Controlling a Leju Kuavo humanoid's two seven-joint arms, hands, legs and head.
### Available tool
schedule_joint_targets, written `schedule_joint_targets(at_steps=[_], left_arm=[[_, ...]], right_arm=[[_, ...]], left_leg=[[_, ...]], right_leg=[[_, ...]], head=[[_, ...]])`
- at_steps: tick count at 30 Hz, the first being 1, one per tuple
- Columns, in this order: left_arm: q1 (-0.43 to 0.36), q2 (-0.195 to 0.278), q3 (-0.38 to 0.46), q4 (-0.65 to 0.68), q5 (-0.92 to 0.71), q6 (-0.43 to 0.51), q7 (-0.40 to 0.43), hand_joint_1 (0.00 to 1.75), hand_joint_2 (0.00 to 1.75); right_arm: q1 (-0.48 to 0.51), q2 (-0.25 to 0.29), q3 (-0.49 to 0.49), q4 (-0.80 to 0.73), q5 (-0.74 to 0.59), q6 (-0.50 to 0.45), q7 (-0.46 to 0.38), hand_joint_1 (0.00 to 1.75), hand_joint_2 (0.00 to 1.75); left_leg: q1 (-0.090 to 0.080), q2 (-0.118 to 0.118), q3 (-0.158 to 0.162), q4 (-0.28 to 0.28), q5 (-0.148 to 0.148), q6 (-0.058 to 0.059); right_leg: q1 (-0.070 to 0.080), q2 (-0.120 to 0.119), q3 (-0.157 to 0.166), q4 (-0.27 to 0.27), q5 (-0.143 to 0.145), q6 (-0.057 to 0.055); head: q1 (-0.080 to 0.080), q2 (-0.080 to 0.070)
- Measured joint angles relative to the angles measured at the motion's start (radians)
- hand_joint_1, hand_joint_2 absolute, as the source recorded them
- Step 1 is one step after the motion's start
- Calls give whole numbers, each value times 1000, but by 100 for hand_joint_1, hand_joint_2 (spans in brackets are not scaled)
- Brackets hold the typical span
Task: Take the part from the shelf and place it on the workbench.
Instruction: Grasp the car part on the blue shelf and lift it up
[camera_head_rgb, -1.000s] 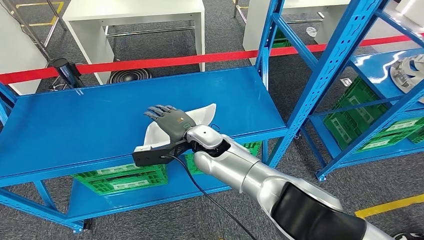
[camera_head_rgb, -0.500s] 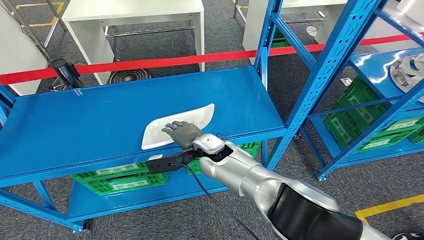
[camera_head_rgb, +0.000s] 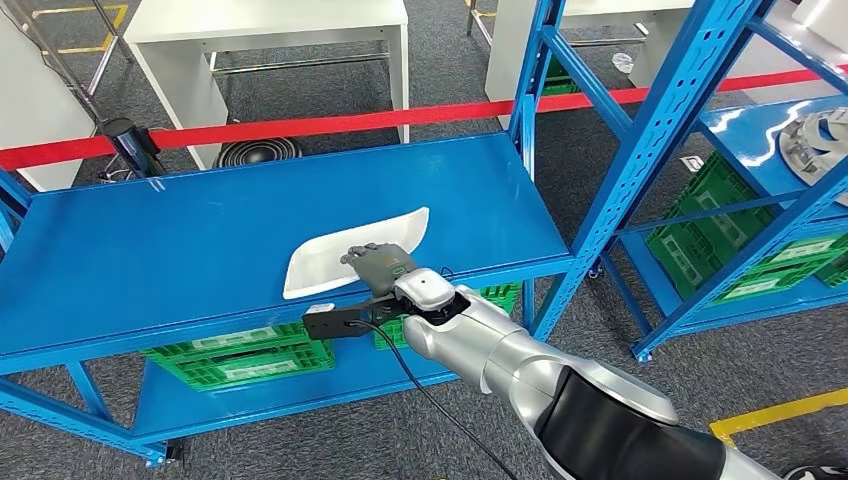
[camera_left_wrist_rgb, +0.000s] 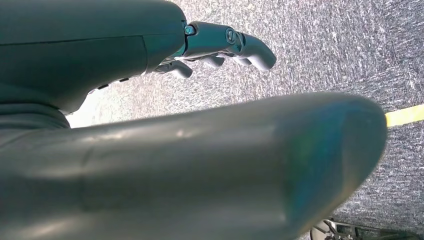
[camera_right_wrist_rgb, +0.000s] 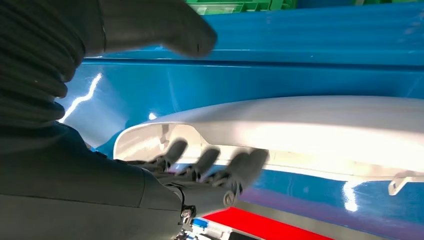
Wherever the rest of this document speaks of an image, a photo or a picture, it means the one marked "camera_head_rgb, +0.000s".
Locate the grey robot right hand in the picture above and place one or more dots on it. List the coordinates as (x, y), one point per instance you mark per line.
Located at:
(384, 268)

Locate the white curved plastic part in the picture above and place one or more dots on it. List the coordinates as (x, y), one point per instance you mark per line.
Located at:
(324, 265)

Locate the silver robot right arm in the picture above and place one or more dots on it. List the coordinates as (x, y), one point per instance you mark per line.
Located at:
(503, 351)

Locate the blue metal shelf rack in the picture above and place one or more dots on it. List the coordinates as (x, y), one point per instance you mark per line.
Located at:
(748, 139)
(166, 252)

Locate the silver cast metal part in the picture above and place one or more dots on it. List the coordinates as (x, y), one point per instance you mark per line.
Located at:
(811, 152)

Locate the red barrier belt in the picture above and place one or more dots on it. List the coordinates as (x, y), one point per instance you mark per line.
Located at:
(331, 122)

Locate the black ribbed round base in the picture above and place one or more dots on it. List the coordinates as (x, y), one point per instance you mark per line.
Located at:
(258, 152)

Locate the crumpled clear plastic bottle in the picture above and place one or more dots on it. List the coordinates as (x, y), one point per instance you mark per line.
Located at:
(623, 62)

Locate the floor socket plate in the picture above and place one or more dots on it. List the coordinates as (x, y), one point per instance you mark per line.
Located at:
(691, 164)

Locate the black and white shoe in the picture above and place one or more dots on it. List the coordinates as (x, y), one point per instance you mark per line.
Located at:
(821, 474)

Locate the black barrier post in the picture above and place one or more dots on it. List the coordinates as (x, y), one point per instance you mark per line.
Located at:
(132, 149)

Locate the metal tube frame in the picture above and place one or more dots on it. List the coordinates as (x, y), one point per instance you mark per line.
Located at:
(60, 66)

